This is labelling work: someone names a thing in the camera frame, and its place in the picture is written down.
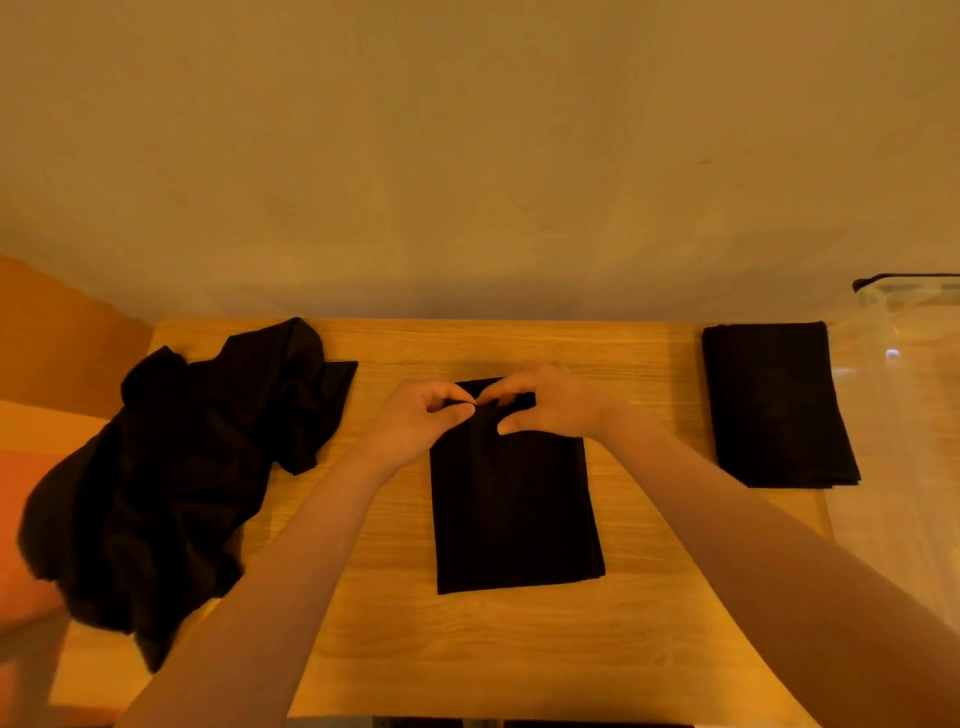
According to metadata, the person's right hand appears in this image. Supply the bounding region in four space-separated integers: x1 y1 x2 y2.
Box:
477 364 618 439

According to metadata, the person's left hand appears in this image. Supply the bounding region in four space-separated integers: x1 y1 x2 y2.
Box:
363 380 478 475

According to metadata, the person's left forearm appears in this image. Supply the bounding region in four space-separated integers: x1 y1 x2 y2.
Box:
116 447 399 728

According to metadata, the person's right forearm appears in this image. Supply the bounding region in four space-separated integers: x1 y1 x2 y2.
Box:
596 405 960 728

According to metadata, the wooden table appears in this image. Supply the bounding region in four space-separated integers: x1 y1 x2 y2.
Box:
45 317 835 728

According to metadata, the stack of folded black cloths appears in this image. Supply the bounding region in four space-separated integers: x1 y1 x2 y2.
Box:
701 321 862 490

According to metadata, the crumpled black cloth pile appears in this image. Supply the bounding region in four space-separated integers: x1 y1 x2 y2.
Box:
18 317 359 674

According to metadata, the clear plastic storage bin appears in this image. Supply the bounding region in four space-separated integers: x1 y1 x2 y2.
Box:
825 273 960 631

